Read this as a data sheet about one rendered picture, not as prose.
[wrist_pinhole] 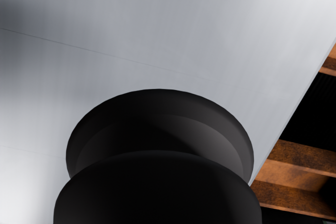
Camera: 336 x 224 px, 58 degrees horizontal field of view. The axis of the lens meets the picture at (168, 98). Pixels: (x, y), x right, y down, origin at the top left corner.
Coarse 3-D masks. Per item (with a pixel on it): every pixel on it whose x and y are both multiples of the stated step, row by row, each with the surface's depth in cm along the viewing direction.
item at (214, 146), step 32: (128, 128) 6; (160, 128) 6; (192, 128) 6; (96, 160) 6; (128, 160) 5; (160, 160) 5; (192, 160) 5; (224, 160) 6; (64, 192) 5; (96, 192) 5; (128, 192) 5; (160, 192) 5; (192, 192) 5; (224, 192) 5
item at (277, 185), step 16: (288, 144) 40; (272, 160) 36; (288, 160) 37; (304, 160) 38; (320, 160) 39; (256, 176) 44; (272, 176) 44; (288, 176) 44; (304, 176) 44; (320, 176) 44; (256, 192) 42; (272, 192) 43; (288, 192) 44; (304, 192) 44; (320, 192) 45; (288, 208) 41; (304, 208) 42; (320, 208) 43
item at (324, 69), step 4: (332, 48) 33; (332, 52) 34; (328, 56) 34; (332, 56) 34; (328, 60) 32; (332, 60) 33; (324, 64) 31; (328, 64) 31; (332, 64) 32; (320, 68) 30; (324, 68) 30; (328, 68) 30; (332, 68) 30; (324, 72) 30; (328, 72) 30; (332, 72) 30
